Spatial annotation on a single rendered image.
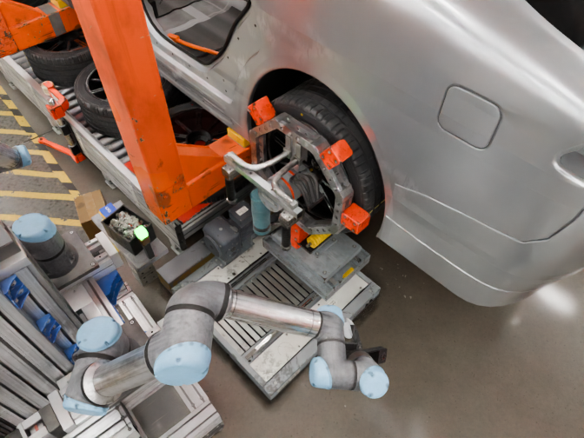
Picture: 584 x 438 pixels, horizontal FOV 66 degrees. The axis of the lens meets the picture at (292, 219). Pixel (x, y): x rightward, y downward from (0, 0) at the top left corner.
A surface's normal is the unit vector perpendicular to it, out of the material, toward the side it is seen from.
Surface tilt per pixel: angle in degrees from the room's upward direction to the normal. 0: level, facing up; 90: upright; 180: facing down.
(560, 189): 93
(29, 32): 90
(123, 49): 90
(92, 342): 8
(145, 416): 0
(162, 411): 0
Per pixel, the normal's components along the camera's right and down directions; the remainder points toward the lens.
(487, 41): -0.51, 0.10
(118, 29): 0.70, 0.56
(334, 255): 0.01, -0.62
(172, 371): 0.10, 0.72
